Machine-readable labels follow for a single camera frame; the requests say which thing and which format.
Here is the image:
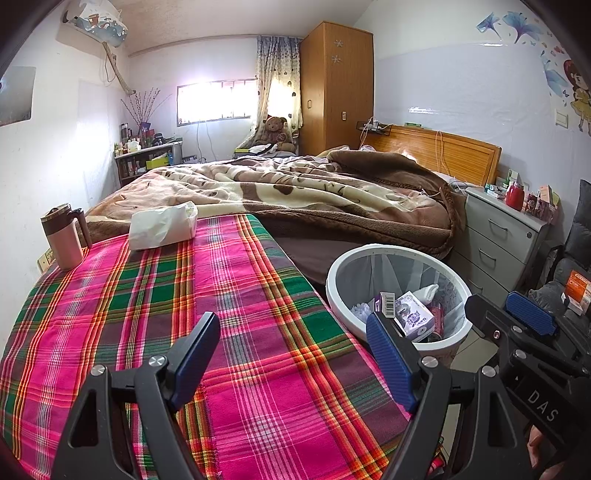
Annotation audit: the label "patterned curtain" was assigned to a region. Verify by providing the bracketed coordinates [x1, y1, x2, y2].
[255, 36, 303, 130]

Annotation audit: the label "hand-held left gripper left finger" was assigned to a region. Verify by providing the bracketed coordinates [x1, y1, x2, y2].
[55, 311, 221, 480]

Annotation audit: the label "purple printed drink carton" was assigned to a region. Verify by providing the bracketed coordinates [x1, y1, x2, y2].
[394, 291, 435, 342]

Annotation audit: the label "blue flower wall sticker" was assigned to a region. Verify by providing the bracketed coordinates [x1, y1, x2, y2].
[475, 11, 546, 44]

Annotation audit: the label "white wall pipe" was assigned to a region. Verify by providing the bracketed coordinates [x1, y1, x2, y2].
[104, 42, 138, 95]

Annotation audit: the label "black chair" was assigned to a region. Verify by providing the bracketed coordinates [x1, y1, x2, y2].
[529, 180, 591, 361]

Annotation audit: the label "long white purple medicine box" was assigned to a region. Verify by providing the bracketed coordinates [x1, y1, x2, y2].
[373, 292, 398, 319]

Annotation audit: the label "wooden wardrobe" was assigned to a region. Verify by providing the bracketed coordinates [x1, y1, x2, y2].
[299, 21, 375, 157]

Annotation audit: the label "brown bed mattress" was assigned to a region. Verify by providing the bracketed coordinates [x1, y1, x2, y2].
[263, 217, 453, 283]

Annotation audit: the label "beige brown patterned blanket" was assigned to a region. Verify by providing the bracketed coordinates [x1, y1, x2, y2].
[85, 147, 467, 261]

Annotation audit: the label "small pink box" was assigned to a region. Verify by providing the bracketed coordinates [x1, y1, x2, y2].
[526, 185, 561, 224]

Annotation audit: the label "brown teddy bear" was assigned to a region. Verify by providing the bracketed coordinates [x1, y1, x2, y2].
[255, 115, 296, 153]

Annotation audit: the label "white tissue pack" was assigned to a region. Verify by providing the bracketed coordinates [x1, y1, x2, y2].
[128, 200, 199, 251]

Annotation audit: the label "white waste bin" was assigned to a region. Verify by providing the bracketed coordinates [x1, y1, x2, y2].
[326, 244, 472, 358]

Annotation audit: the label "cartoon girl wall sticker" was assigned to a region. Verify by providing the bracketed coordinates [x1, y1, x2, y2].
[540, 46, 591, 134]

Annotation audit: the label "grey nightstand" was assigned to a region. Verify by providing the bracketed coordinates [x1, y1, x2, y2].
[450, 186, 550, 308]

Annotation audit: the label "bare decorative branches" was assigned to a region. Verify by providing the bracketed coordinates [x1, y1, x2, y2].
[121, 88, 172, 127]

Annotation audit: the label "square wall mirror panel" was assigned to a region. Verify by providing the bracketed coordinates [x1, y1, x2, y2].
[0, 66, 37, 127]

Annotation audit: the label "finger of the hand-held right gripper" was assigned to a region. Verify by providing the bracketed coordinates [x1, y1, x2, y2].
[505, 291, 591, 357]
[465, 293, 520, 352]

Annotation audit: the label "person's right hand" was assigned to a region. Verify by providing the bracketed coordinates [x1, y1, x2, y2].
[527, 422, 571, 480]

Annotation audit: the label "red jar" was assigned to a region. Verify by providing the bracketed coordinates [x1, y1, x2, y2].
[505, 181, 525, 212]

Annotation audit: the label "pink green plaid cloth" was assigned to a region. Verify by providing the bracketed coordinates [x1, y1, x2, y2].
[0, 213, 444, 480]

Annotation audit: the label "window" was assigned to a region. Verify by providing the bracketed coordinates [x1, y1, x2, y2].
[176, 78, 257, 126]

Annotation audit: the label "cluttered shelf unit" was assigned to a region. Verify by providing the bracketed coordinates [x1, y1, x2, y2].
[114, 141, 184, 188]

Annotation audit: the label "wooden headboard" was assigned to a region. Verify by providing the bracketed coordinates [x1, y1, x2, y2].
[369, 124, 503, 185]

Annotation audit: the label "pink mug with brown lid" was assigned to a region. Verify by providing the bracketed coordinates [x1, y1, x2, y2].
[40, 203, 93, 271]

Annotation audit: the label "orange white box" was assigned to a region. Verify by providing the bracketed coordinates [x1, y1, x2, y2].
[563, 270, 591, 315]

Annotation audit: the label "black headboard shelf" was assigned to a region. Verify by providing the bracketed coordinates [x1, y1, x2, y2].
[356, 119, 393, 137]

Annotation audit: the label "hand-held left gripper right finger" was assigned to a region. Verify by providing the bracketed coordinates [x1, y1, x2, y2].
[366, 311, 532, 480]

